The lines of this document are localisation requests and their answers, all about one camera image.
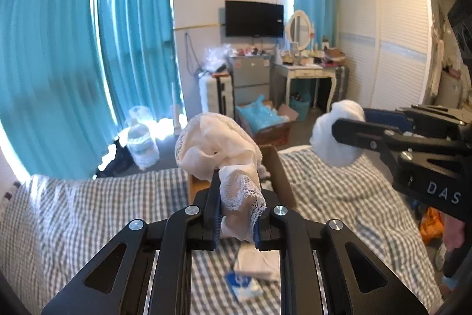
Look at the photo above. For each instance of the blue plastic bag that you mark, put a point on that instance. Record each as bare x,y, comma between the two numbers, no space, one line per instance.
258,115

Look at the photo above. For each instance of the large water jug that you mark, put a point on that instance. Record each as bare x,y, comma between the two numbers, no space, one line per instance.
142,147

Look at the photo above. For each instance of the white suitcase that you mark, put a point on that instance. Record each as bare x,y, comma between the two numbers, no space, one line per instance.
212,97

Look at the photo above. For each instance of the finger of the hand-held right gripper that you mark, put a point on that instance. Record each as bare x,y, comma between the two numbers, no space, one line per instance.
354,134
383,117

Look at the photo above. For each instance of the white plastic bag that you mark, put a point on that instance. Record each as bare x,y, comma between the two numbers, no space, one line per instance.
139,114

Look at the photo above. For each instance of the grey drawer cabinet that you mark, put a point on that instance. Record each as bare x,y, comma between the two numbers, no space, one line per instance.
249,79

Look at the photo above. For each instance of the grey checkered bed blanket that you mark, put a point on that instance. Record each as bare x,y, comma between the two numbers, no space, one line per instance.
92,215

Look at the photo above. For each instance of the brown cardboard box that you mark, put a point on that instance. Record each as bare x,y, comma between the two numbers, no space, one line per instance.
282,182

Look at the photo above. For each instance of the cream lace underwear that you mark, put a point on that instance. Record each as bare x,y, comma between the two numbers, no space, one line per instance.
206,143

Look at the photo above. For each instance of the cardboard box with flaps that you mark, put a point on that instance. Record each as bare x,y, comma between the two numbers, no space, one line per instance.
274,136

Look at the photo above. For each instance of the black wall television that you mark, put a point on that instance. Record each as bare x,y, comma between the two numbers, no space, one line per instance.
254,18

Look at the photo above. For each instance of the teal storage basket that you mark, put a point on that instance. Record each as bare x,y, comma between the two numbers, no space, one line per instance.
300,108

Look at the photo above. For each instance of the clear plastic bags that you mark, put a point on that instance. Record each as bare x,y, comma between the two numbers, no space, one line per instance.
215,56

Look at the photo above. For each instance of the person's right hand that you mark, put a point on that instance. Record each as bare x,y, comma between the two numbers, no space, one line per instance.
454,233

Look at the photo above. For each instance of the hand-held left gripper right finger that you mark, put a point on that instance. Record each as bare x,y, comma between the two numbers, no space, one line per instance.
262,239

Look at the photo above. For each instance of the white sock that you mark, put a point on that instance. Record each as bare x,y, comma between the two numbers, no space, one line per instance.
323,138

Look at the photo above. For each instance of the orange bag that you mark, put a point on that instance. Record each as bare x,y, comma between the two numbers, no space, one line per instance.
431,226

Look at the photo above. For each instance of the black floor bag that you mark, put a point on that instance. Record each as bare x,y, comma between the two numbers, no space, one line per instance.
114,160

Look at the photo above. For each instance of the brown woven hat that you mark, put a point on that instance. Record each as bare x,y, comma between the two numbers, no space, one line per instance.
333,53

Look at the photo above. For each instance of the white wardrobe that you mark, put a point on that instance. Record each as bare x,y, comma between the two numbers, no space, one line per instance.
383,42

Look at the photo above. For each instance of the white folded cloth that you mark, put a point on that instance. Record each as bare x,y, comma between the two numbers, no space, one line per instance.
258,263

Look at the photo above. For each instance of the blue and white packet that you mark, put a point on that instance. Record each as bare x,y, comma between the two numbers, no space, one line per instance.
241,286

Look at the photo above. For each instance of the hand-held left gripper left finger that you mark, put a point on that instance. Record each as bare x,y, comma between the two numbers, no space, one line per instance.
211,222

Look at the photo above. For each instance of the white oval mirror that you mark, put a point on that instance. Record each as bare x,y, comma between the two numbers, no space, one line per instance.
298,28

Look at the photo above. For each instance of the wide teal curtain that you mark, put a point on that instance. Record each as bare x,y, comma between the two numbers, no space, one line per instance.
48,60

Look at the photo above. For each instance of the white dressing table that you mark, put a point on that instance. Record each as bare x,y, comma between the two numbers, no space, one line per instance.
306,73

